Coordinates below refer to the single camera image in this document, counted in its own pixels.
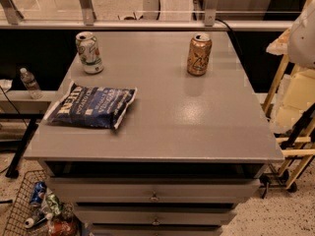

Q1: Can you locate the orange soda can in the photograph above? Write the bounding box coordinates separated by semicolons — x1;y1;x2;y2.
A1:
187;32;212;76

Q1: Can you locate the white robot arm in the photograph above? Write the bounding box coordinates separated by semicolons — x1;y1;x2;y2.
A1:
287;0;315;69

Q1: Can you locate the green white soda can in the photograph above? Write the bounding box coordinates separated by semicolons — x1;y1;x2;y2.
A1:
76;31;103;74

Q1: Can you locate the green can in basket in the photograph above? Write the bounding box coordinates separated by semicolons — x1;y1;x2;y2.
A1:
46;193;62;215

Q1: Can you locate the blue can in basket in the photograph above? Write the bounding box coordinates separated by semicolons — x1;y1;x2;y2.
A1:
30;181;46;207

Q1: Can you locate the red can in basket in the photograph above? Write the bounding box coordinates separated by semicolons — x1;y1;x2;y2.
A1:
48;220;78;236

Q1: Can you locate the grey drawer cabinet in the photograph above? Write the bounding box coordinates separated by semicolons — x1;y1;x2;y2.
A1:
26;31;284;236

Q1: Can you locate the blue potato chip bag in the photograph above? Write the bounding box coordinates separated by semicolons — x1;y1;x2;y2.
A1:
44;81;137;129

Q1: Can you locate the clear plastic water bottle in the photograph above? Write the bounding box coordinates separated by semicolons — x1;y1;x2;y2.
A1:
20;68;42;99

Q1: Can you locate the white bottle in basket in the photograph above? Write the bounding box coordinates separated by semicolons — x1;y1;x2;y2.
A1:
24;212;53;229

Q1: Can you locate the black cable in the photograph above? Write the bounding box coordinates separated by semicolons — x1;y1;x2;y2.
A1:
215;18;244;57

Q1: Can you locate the wire basket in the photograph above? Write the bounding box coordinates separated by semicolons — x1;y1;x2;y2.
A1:
3;170;80;236

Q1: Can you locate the metal window rail frame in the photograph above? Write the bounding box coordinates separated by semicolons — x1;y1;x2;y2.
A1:
0;0;292;31

